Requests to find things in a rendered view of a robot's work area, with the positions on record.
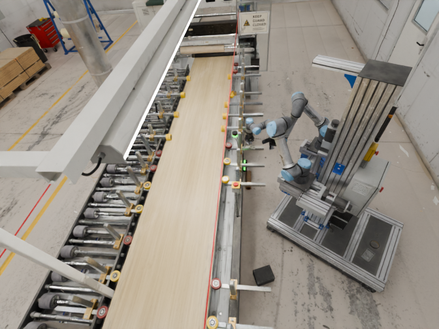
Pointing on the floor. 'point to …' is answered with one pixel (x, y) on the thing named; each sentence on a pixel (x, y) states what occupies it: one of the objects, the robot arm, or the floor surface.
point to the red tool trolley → (44, 33)
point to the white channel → (85, 139)
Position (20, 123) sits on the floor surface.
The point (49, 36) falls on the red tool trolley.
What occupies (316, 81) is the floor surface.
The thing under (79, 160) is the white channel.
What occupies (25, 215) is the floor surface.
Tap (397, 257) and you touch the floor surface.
